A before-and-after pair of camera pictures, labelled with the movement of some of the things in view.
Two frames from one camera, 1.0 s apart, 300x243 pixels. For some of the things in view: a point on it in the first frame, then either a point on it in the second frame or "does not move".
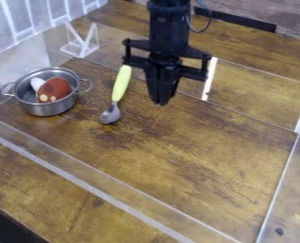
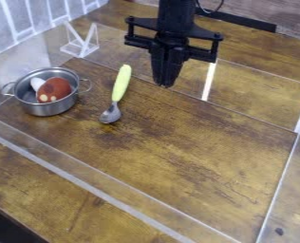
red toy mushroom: (50, 89) does not move
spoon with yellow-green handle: (111, 116) does not move
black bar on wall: (237, 19) does not move
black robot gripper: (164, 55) → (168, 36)
